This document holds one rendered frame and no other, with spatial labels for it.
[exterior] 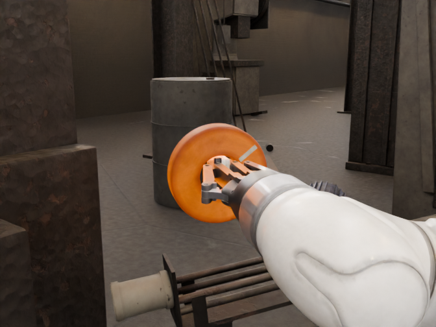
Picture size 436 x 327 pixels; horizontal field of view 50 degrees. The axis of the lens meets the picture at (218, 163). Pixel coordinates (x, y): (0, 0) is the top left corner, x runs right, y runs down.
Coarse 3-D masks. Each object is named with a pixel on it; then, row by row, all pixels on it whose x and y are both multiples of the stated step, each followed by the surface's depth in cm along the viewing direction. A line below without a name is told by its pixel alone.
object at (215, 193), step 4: (216, 184) 59; (212, 188) 59; (216, 188) 59; (204, 192) 58; (208, 192) 58; (212, 192) 58; (216, 192) 58; (220, 192) 57; (204, 196) 58; (208, 196) 58; (212, 196) 58; (216, 196) 58; (220, 196) 58; (224, 196) 57
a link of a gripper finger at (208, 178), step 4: (204, 164) 67; (208, 164) 66; (204, 168) 65; (208, 168) 65; (204, 172) 63; (208, 172) 63; (212, 172) 63; (204, 176) 62; (208, 176) 61; (212, 176) 61; (204, 180) 62; (208, 180) 60; (212, 180) 60; (204, 184) 58; (208, 184) 58; (212, 184) 59; (204, 188) 58; (208, 188) 58; (204, 200) 58; (208, 200) 58
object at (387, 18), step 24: (360, 0) 409; (384, 0) 396; (360, 24) 412; (384, 24) 400; (360, 48) 416; (384, 48) 403; (360, 72) 420; (384, 72) 407; (360, 96) 424; (384, 96) 410; (360, 120) 425; (384, 120) 412; (360, 144) 429; (384, 144) 415; (360, 168) 430; (384, 168) 416
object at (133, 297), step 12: (156, 276) 73; (168, 276) 72; (120, 288) 71; (132, 288) 71; (144, 288) 71; (156, 288) 71; (168, 288) 71; (120, 300) 69; (132, 300) 70; (144, 300) 70; (156, 300) 71; (168, 300) 71; (120, 312) 69; (132, 312) 70; (144, 312) 71
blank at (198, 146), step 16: (208, 128) 69; (224, 128) 69; (192, 144) 68; (208, 144) 69; (224, 144) 70; (240, 144) 70; (256, 144) 71; (176, 160) 68; (192, 160) 69; (240, 160) 71; (256, 160) 72; (176, 176) 69; (192, 176) 70; (176, 192) 69; (192, 192) 70; (192, 208) 71; (208, 208) 72; (224, 208) 72
